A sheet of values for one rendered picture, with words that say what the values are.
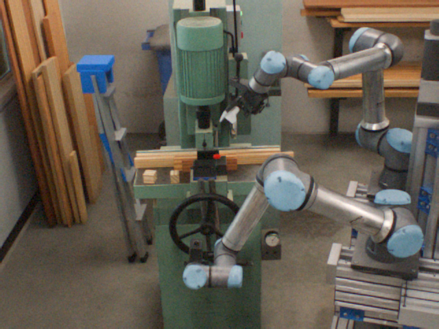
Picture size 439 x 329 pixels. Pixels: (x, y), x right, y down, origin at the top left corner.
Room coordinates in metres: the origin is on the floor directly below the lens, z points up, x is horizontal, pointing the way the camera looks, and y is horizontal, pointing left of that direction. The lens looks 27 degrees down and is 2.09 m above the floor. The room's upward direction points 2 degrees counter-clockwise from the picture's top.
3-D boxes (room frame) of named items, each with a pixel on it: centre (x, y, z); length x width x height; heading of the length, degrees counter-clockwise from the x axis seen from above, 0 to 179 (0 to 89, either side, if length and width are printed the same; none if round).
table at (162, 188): (2.22, 0.03, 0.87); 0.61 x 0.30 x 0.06; 90
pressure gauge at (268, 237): (2.11, -0.22, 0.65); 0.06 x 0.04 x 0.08; 90
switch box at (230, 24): (2.64, -0.10, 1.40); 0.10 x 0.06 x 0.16; 0
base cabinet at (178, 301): (2.44, 0.05, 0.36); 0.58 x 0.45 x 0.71; 0
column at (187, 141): (2.61, 0.05, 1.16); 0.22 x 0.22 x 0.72; 0
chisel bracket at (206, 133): (2.34, 0.04, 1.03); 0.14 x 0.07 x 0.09; 0
